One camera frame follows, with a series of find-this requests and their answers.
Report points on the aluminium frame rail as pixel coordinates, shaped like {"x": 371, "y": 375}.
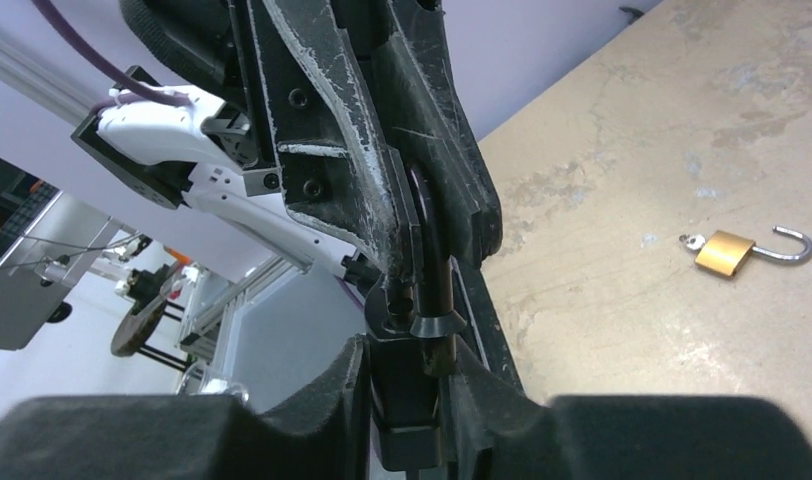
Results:
{"x": 38, "y": 114}

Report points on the grey equipment outside enclosure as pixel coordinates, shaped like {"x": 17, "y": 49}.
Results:
{"x": 59, "y": 321}

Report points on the black hex key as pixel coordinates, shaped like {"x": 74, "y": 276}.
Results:
{"x": 633, "y": 13}

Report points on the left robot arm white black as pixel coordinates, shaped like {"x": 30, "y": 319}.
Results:
{"x": 154, "y": 148}

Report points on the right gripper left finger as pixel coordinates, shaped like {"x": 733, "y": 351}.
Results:
{"x": 322, "y": 430}

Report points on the black mounting base plate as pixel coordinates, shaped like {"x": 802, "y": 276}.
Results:
{"x": 484, "y": 334}

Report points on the brass padlock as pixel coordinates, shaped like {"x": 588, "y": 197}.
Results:
{"x": 725, "y": 253}

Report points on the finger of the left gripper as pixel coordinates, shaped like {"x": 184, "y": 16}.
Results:
{"x": 423, "y": 118}
{"x": 309, "y": 86}

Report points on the black padlock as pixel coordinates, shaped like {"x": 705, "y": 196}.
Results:
{"x": 411, "y": 329}

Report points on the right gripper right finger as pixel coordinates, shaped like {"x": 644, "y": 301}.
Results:
{"x": 498, "y": 433}

